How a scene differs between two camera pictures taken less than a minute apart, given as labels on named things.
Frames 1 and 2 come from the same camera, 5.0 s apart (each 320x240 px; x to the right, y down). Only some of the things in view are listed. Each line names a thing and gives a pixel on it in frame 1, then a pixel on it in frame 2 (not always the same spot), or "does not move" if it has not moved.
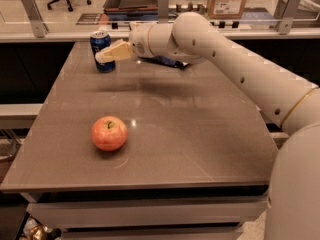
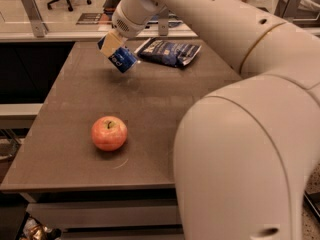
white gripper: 140,40 -> 128,23
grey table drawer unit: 149,214 does not move
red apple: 109,133 does not move
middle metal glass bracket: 163,6 does not move
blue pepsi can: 99,40 -> 123,59
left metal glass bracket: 40,28 does not move
